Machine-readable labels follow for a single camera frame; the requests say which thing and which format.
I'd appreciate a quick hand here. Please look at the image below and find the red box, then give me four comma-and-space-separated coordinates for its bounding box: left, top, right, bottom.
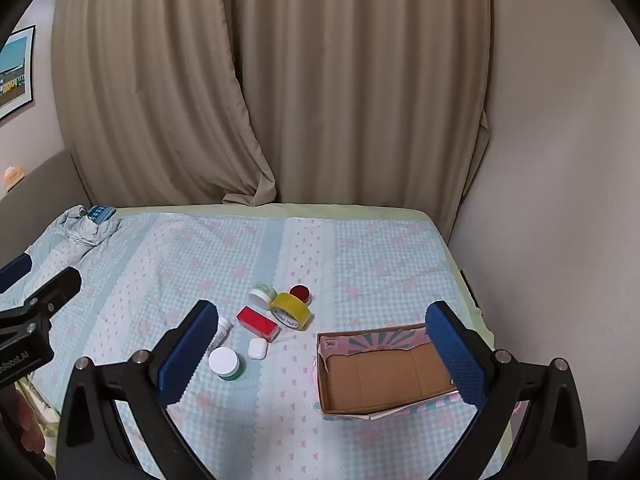
236, 305, 280, 344

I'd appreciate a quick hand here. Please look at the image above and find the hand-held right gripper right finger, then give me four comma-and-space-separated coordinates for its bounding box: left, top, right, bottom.
425, 301, 588, 480

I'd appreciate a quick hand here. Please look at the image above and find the light green bed sheet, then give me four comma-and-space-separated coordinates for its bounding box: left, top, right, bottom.
114, 203, 498, 480

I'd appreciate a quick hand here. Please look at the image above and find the pink cardboard box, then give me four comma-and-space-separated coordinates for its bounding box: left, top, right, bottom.
312, 322, 501, 420

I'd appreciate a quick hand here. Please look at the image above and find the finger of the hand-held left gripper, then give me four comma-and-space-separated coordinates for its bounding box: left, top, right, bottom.
22, 266, 82, 312
0, 254, 34, 294

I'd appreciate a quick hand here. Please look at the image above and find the floral cloth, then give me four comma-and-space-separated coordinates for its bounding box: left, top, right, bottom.
14, 379, 62, 463

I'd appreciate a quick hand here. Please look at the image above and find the blue checked floral blanket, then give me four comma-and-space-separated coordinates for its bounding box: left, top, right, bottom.
0, 210, 497, 480

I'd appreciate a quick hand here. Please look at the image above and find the yellow tape roll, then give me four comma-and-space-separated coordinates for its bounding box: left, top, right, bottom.
270, 291, 315, 330

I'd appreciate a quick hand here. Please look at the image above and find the white tube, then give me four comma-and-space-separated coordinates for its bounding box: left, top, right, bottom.
212, 317, 235, 349

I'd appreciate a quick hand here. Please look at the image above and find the white lid green jar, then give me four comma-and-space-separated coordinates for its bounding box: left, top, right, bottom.
208, 347, 245, 383

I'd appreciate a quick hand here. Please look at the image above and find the framed wall poster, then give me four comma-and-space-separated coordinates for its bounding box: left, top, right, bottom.
0, 25, 37, 121

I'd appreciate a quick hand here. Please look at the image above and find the small white pale green jar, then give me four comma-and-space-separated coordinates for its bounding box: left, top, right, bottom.
248, 282, 279, 310

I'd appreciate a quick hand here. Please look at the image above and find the crumpled pale blue cloth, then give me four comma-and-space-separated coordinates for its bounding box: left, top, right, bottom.
51, 205, 121, 262

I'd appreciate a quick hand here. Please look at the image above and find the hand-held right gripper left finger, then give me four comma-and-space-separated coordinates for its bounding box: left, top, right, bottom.
57, 300, 221, 480

